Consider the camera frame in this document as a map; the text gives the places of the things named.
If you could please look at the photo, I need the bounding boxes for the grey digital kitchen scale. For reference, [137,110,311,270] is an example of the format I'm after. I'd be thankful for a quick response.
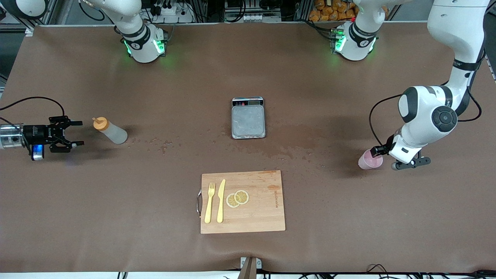
[231,97,267,139]

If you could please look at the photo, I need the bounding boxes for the white power strip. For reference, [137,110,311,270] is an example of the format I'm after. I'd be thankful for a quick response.
[153,3,194,23]

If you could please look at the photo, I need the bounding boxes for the wooden cutting board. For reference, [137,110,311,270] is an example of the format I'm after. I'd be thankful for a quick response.
[197,170,286,234]

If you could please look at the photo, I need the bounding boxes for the yellow plastic knife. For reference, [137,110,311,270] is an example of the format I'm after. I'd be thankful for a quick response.
[217,179,226,224]

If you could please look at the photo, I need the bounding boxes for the clear orange-capped sauce bottle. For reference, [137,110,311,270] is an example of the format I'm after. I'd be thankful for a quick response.
[92,117,128,145]

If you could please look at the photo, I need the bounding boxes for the orange snack bags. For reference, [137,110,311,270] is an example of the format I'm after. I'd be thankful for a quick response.
[309,0,359,22]

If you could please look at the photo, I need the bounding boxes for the black floor cables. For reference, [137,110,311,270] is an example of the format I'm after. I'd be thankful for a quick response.
[366,264,496,279]

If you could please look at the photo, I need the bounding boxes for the yellow plastic fork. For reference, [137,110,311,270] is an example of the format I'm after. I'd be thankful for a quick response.
[204,183,215,224]

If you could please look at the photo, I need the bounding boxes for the pink plastic cup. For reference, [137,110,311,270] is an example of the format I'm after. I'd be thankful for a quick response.
[358,149,384,170]

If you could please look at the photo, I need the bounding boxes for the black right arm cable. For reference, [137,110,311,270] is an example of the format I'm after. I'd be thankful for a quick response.
[0,96,65,134]

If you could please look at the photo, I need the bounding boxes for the metal table edge bracket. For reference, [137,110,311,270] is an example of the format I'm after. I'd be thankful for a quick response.
[239,257,263,279]

